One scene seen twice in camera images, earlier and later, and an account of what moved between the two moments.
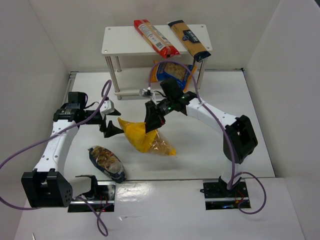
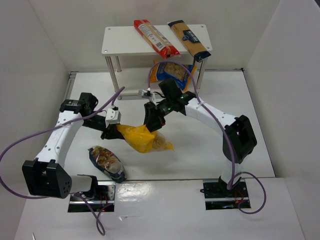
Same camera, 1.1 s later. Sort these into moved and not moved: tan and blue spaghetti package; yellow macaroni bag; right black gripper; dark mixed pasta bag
Moved: yellow macaroni bag
Not moved: tan and blue spaghetti package; dark mixed pasta bag; right black gripper
